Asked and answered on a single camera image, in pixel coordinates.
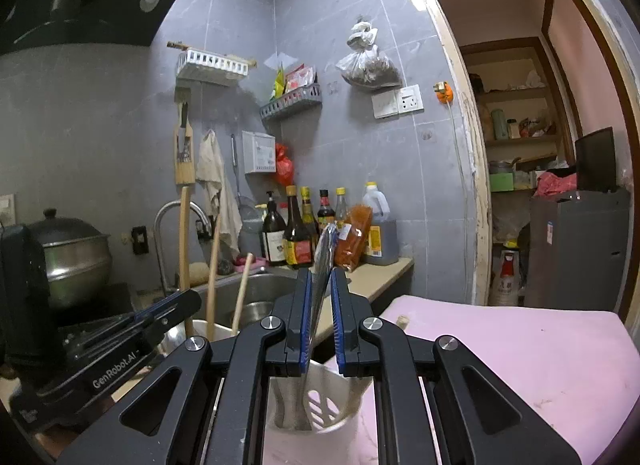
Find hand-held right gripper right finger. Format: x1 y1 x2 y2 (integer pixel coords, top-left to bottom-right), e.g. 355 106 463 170
331 268 584 465

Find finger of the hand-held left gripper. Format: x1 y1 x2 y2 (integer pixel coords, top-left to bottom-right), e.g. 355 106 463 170
127 289 202 333
62 314 171 363

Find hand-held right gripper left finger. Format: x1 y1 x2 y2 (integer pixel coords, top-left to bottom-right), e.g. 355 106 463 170
57 268 314 465

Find white utensil holder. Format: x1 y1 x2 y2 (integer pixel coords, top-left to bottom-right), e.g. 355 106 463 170
190 317 375 435

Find metal tongs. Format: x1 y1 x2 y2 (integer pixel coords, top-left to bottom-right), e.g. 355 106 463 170
299 224 340 381

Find loofah sponge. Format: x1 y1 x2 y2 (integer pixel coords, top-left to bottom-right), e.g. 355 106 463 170
186 261 210 288

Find steel bowl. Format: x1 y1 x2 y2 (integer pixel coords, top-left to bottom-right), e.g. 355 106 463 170
229 299 277 332

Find steel sink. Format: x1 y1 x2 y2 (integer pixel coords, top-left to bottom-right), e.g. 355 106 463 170
192 265 306 333

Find steel cooking pot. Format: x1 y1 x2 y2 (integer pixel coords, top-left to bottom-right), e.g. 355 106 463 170
25 207 112 310

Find beige kitchen counter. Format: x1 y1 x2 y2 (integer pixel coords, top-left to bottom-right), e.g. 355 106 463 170
307 256 416 343

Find steel faucet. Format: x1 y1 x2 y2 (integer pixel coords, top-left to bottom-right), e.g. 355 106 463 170
151 199 213 298

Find dark sauce bottle yellow label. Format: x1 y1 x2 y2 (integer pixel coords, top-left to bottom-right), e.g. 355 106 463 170
282 185 315 267

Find orange snack packet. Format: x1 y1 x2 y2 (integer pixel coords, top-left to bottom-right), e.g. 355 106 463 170
333 204 374 272

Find dark bottle with pump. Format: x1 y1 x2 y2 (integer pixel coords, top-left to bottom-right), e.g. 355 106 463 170
261 190 288 267

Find plastic oil jug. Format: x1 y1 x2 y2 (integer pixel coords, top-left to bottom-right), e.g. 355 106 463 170
360 181 400 267

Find dark sauce bottle red cap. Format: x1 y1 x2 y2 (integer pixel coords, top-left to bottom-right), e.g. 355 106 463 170
316 189 337 241

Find metal skimmer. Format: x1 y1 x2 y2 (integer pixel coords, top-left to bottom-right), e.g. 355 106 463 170
229 134 264 238

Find dark sauce bottle yellow cap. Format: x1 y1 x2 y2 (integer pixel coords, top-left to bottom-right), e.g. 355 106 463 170
299 186 320 246

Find clear bottle yellow cap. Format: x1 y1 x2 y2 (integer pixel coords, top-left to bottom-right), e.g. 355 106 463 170
334 187 349 233

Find beige hanging towel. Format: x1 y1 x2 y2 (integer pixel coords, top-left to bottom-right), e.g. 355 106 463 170
195 129 244 258

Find wooden knife holder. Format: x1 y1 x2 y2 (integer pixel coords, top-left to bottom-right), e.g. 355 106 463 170
172 86 197 186

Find pink floral tablecloth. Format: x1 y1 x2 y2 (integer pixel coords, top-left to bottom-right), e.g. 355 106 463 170
260 294 632 465

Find red plastic bag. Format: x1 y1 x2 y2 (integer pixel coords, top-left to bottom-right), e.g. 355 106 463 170
273 142 297 189

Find white bottle red label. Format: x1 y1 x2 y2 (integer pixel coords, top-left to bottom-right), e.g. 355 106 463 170
491 244 522 307

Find snack packets in rack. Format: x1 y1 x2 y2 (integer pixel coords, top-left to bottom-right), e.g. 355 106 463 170
270 62 318 100

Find grey cabinet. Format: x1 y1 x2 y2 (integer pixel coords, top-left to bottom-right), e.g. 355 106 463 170
522 187 632 318

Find red cloth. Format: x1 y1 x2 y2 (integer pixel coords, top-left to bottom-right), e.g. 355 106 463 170
531 166 580 199

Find hanging clear plastic bag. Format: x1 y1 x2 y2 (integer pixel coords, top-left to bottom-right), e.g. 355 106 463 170
335 21 404 92

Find wooden storage shelf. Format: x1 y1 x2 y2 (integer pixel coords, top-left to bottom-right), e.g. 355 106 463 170
459 36 577 196

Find black monitor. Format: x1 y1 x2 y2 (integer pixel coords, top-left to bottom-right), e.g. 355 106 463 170
574 126 617 194

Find brown wooden door jamb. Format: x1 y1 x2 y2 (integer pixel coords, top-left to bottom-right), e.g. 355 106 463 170
542 0 640 326

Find white wall box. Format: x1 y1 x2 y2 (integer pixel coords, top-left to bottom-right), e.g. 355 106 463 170
241 130 278 176

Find white cable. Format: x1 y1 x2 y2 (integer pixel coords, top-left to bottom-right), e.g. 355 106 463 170
446 102 478 176

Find grey wall rack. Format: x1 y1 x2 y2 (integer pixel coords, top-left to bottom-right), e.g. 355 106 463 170
259 84 324 122

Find white door frame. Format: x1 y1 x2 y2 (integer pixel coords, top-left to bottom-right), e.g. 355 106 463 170
400 0 496 307

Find white wall socket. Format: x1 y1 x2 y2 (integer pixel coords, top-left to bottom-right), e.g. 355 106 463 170
371 85 425 120

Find white wall rack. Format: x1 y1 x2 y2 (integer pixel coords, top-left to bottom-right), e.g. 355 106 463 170
167 41 258 89

